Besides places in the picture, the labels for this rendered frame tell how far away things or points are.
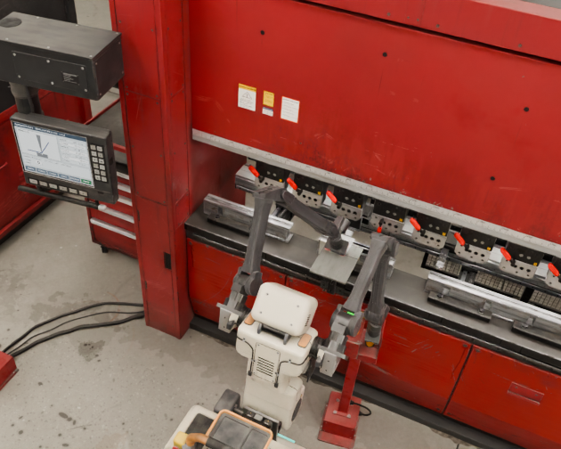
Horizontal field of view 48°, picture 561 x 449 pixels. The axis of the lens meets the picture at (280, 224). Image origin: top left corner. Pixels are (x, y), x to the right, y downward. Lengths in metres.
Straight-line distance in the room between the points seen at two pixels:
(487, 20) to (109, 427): 2.70
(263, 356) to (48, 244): 2.56
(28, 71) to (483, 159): 1.86
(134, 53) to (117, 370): 1.88
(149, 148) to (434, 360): 1.75
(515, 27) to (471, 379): 1.74
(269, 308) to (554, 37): 1.36
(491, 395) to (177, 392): 1.69
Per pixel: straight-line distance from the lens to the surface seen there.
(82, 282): 4.37
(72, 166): 2.93
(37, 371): 3.97
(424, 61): 2.52
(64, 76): 2.71
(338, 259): 3.05
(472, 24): 2.42
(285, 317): 2.34
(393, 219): 2.94
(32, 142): 2.98
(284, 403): 2.70
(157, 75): 2.82
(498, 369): 3.27
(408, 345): 3.31
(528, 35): 2.41
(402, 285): 3.18
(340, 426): 3.55
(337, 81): 2.67
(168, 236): 3.36
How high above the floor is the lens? 3.11
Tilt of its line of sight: 41 degrees down
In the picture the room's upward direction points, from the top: 5 degrees clockwise
